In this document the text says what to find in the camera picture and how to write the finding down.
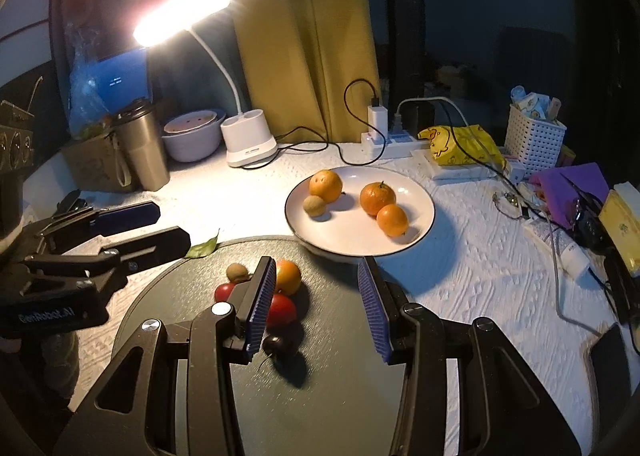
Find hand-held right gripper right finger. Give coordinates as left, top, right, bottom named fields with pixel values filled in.
left=357, top=256, right=583, bottom=456

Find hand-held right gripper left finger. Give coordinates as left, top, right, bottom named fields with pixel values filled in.
left=52, top=256, right=278, bottom=456

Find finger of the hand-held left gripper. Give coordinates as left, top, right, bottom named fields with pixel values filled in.
left=22, top=225, right=192, bottom=288
left=35, top=190, right=162, bottom=254

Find large red tomato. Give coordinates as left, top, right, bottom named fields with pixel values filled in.
left=267, top=294, right=298, bottom=328

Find dark cherry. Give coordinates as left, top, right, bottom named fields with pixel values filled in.
left=259, top=334, right=289, bottom=370

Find white round plate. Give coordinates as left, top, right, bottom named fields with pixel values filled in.
left=284, top=166, right=436, bottom=258

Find dark green round tray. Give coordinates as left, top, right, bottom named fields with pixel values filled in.
left=111, top=235, right=414, bottom=456

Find green leaf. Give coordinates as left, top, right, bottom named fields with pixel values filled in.
left=184, top=228, right=221, bottom=259

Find brown cardboard box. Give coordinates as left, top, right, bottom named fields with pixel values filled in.
left=60, top=128, right=137, bottom=195

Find steel tumbler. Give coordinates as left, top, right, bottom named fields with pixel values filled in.
left=111, top=98, right=172, bottom=192

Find small orange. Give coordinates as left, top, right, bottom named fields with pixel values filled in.
left=376, top=204, right=410, bottom=238

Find lilac bowl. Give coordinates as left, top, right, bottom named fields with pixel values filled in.
left=161, top=108, right=227, bottom=163

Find orange with green stem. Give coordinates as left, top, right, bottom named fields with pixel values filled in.
left=359, top=180, right=397, bottom=217

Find white textured tablecloth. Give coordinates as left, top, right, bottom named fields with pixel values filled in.
left=22, top=138, right=640, bottom=456

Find blue plastic bag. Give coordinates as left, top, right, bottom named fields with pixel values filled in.
left=67, top=23, right=152, bottom=138

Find white desk lamp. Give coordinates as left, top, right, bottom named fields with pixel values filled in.
left=132, top=0, right=279, bottom=168

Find white tissue pack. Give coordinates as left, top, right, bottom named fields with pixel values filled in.
left=412, top=148, right=502, bottom=182

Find white power strip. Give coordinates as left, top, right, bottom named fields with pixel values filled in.
left=361, top=128, right=431, bottom=161

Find yellow duck print bag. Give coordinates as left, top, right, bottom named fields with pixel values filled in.
left=417, top=125, right=509, bottom=168

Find white charger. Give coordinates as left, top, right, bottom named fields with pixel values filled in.
left=367, top=105, right=389, bottom=141

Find white tube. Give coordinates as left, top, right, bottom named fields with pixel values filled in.
left=525, top=218, right=591, bottom=280

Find black sunglasses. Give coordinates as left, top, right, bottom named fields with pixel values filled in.
left=569, top=190, right=609, bottom=253

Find white plastic basket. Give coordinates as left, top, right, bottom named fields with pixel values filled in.
left=504, top=103, right=567, bottom=166

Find purple notebook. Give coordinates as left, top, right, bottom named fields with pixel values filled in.
left=529, top=162, right=611, bottom=231

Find yellow curtain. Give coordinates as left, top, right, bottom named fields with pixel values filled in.
left=222, top=0, right=384, bottom=145

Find black tablet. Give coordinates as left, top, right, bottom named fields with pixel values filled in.
left=587, top=323, right=640, bottom=438

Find patterned sachet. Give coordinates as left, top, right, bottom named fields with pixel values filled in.
left=510, top=85, right=549, bottom=120

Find yellow tissue pack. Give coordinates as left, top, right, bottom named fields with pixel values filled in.
left=597, top=183, right=640, bottom=278

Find metal key ring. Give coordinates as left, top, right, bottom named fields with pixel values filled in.
left=492, top=190, right=524, bottom=210

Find grey cable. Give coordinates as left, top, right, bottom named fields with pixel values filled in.
left=544, top=215, right=602, bottom=337

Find thin black cable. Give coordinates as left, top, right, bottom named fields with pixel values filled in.
left=439, top=100, right=523, bottom=189

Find black charger cable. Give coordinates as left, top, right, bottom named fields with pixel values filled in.
left=272, top=79, right=382, bottom=168

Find white power cable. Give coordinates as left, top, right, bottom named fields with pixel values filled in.
left=394, top=96, right=471, bottom=133

